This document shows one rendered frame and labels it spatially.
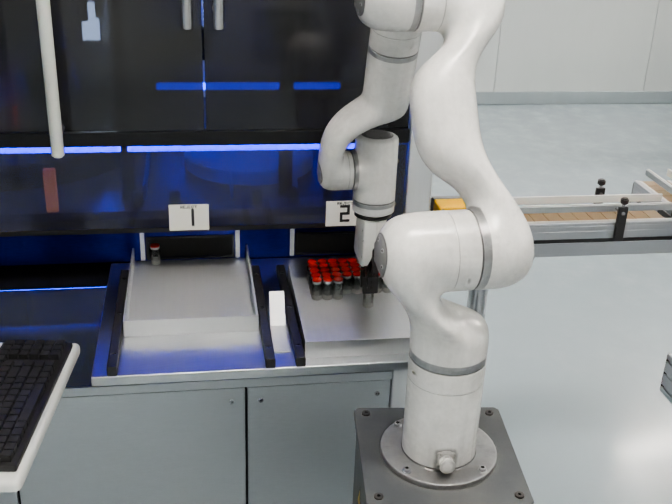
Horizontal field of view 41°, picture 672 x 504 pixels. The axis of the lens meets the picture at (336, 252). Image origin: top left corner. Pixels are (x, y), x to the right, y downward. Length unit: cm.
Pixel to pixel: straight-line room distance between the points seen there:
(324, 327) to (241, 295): 22
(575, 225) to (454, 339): 101
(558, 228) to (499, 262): 98
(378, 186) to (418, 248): 49
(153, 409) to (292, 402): 33
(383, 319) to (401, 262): 59
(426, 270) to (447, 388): 21
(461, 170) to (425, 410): 37
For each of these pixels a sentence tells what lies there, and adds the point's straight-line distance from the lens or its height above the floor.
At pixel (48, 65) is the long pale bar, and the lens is 179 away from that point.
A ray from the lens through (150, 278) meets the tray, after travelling 199.
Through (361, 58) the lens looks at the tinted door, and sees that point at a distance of 188.
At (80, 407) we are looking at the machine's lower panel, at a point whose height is 55.
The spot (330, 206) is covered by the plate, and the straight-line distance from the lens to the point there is 196.
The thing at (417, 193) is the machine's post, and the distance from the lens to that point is 199.
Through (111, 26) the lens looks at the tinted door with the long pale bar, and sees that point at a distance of 184.
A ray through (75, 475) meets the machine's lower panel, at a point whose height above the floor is 35.
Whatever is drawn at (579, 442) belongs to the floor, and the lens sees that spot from 310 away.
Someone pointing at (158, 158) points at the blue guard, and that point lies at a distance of 190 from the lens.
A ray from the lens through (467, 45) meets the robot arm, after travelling 135.
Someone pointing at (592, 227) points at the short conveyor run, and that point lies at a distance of 229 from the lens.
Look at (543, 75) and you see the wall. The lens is 709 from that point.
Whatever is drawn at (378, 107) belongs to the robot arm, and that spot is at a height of 133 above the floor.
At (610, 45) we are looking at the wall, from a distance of 725.
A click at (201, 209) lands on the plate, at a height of 104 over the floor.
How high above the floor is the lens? 176
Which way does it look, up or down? 25 degrees down
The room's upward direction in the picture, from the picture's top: 2 degrees clockwise
